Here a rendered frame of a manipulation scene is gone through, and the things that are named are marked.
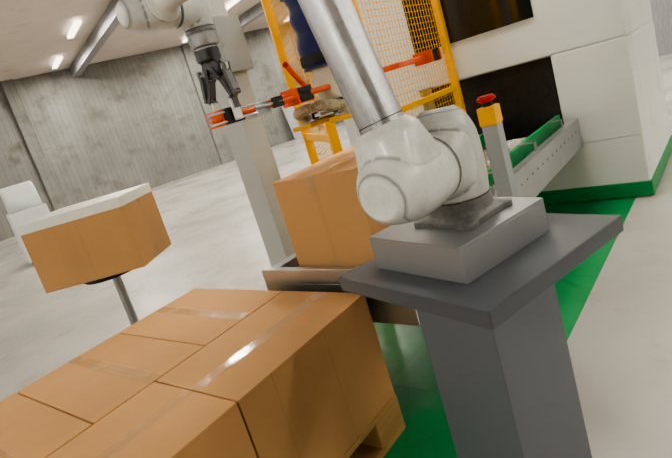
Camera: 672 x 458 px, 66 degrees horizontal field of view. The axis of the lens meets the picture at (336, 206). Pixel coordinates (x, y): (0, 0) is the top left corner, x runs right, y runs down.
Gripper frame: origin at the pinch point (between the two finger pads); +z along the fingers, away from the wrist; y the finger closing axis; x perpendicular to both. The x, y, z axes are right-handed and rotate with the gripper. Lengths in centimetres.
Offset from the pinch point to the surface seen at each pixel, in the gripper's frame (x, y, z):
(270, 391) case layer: 33, -18, 74
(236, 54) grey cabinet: -97, 91, -31
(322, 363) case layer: 12, -18, 79
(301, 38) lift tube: -49, 4, -19
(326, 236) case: -29, 2, 53
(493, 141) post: -77, -49, 37
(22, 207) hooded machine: -194, 757, 37
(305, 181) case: -28.8, 4.3, 31.2
